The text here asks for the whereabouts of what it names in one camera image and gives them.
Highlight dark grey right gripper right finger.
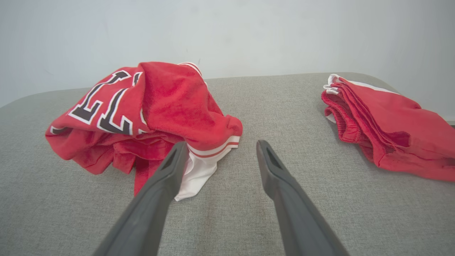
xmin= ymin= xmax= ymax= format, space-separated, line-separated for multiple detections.
xmin=256 ymin=139 xmax=351 ymax=256

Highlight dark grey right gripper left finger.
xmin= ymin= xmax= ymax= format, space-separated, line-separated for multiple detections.
xmin=93 ymin=141 xmax=189 ymax=256

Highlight red shorts with white stripe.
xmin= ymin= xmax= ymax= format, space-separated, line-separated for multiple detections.
xmin=321 ymin=74 xmax=455 ymax=182

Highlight grey fabric mat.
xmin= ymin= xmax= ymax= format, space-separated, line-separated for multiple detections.
xmin=0 ymin=72 xmax=455 ymax=256

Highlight red jersey with black lettering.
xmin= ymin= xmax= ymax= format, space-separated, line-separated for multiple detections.
xmin=45 ymin=62 xmax=243 ymax=202

